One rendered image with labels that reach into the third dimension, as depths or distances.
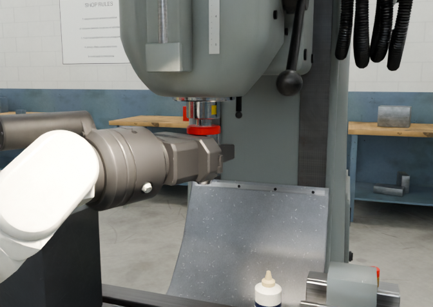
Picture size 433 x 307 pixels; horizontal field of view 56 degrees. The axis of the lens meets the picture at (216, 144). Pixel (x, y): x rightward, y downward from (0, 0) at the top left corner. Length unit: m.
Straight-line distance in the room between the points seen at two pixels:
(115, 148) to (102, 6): 5.29
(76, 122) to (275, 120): 0.55
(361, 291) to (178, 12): 0.40
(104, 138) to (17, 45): 6.07
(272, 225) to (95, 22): 5.01
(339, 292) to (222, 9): 0.37
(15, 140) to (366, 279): 0.43
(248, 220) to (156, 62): 0.56
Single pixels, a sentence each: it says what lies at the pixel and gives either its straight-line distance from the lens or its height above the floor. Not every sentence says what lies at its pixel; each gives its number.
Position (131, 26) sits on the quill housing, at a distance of 0.52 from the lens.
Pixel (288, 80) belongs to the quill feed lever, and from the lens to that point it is 0.46.
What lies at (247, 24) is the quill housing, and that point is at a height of 1.39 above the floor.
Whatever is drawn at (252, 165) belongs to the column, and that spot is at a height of 1.14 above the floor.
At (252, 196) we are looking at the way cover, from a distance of 0.94.
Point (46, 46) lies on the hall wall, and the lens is 6.17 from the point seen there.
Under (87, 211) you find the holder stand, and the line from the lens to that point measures 0.71.
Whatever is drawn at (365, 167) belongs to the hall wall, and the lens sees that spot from 4.82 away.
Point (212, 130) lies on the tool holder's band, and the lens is 0.55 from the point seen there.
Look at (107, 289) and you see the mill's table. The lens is 0.85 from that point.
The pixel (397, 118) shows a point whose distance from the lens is 4.23.
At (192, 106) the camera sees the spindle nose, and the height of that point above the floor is 1.30.
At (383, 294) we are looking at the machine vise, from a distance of 0.63.
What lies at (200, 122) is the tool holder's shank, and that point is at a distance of 0.56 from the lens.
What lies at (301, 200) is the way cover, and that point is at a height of 1.07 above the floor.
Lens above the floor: 1.33
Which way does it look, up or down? 9 degrees down
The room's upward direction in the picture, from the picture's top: straight up
